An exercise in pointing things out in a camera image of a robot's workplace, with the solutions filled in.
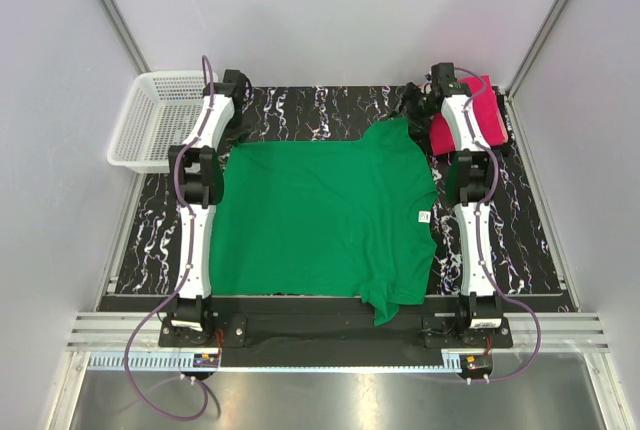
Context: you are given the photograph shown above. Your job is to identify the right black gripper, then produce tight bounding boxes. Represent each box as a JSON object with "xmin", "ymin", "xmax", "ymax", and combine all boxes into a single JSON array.
[{"xmin": 385, "ymin": 82, "xmax": 436, "ymax": 136}]

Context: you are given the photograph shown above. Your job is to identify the green t shirt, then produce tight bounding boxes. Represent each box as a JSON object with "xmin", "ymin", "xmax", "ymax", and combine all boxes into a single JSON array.
[{"xmin": 209, "ymin": 118, "xmax": 437, "ymax": 325}]

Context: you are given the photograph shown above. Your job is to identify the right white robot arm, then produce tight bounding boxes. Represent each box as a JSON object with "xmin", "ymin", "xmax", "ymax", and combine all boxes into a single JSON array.
[{"xmin": 400, "ymin": 62, "xmax": 503, "ymax": 354}]

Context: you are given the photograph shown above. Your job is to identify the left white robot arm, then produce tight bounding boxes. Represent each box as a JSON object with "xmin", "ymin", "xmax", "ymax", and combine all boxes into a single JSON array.
[{"xmin": 159, "ymin": 70, "xmax": 250, "ymax": 347}]

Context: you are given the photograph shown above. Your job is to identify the folded pink t shirt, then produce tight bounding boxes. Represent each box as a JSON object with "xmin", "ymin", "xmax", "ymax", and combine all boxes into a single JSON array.
[{"xmin": 429, "ymin": 75, "xmax": 509, "ymax": 156}]

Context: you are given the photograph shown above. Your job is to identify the white plastic basket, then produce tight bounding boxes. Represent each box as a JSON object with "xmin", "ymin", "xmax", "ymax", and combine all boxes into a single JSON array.
[{"xmin": 107, "ymin": 70, "xmax": 204, "ymax": 174}]

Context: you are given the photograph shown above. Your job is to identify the black marble pattern mat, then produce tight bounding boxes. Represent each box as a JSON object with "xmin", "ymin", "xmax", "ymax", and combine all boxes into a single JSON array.
[{"xmin": 107, "ymin": 86, "xmax": 565, "ymax": 295}]

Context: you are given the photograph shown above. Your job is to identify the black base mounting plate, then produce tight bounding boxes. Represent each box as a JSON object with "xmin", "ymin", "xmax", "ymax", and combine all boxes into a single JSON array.
[{"xmin": 159, "ymin": 296, "xmax": 513, "ymax": 370}]

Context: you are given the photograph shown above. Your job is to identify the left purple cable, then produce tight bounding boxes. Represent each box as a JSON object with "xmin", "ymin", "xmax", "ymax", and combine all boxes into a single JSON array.
[{"xmin": 122, "ymin": 54, "xmax": 222, "ymax": 421}]

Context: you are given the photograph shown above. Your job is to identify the purple cable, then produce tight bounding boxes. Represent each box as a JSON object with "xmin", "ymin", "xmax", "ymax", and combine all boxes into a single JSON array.
[
  {"xmin": 122, "ymin": 54, "xmax": 222, "ymax": 421},
  {"xmin": 455, "ymin": 65, "xmax": 543, "ymax": 385}
]

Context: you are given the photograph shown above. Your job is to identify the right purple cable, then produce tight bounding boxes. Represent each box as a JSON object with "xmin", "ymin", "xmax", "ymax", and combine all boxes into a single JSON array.
[{"xmin": 455, "ymin": 65, "xmax": 543, "ymax": 385}]

